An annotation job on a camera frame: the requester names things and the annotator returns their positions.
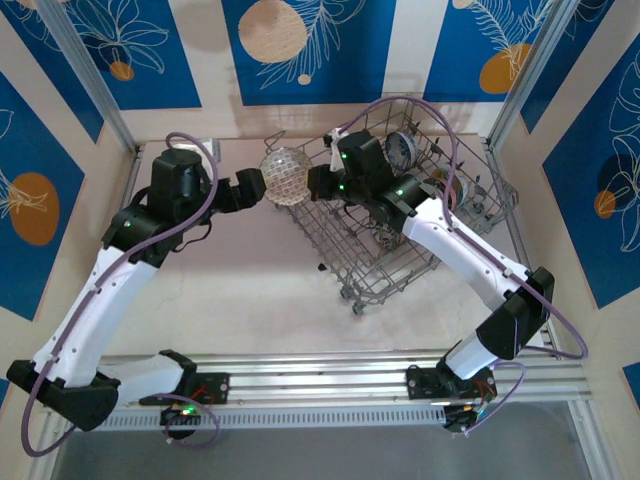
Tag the white blue patterned bowl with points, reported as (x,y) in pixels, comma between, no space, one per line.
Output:
(400,150)

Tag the pink purple bowl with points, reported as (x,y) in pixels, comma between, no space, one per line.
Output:
(462,187)

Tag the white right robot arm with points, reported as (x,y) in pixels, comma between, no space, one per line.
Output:
(460,245)

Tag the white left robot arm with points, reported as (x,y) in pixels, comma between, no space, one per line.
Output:
(100,310)

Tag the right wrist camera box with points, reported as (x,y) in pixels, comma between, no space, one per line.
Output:
(334,150)

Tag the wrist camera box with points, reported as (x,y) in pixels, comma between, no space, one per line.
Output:
(334,150)
(215,150)

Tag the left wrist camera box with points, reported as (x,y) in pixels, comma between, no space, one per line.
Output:
(215,150)

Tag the aluminium frame post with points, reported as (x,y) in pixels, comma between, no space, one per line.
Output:
(86,65)
(529,65)

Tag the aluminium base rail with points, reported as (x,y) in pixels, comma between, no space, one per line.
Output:
(325,380)

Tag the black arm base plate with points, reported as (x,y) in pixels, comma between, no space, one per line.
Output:
(215,387)
(420,382)

